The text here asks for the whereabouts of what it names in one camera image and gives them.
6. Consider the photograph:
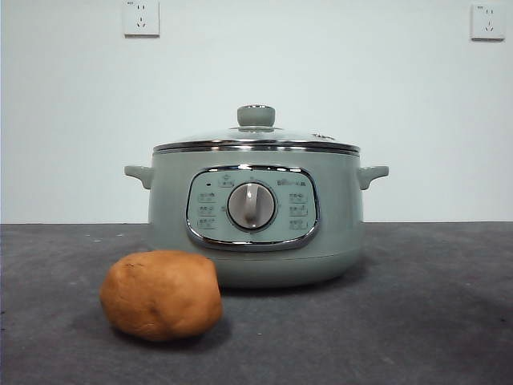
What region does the glass lid with green knob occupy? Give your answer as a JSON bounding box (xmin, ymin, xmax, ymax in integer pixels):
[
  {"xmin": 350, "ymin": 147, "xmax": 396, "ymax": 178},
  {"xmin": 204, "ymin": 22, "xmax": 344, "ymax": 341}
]
[{"xmin": 154, "ymin": 103, "xmax": 359, "ymax": 156}]

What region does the brown potato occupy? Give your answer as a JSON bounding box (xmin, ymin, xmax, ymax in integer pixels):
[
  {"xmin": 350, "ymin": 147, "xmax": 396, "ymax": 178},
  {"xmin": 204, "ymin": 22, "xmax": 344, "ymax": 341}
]
[{"xmin": 99, "ymin": 249, "xmax": 224, "ymax": 342}]

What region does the pale green electric cooking pot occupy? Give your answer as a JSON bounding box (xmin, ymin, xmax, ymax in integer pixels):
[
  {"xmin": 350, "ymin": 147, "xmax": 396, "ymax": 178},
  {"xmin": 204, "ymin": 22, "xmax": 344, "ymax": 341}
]
[{"xmin": 123, "ymin": 140, "xmax": 390, "ymax": 290}]

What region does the white wall socket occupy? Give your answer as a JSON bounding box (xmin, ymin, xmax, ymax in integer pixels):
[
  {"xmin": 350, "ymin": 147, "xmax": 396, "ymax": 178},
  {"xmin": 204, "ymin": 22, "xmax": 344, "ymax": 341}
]
[
  {"xmin": 123, "ymin": 0, "xmax": 160, "ymax": 39},
  {"xmin": 470, "ymin": 2, "xmax": 506, "ymax": 43}
]

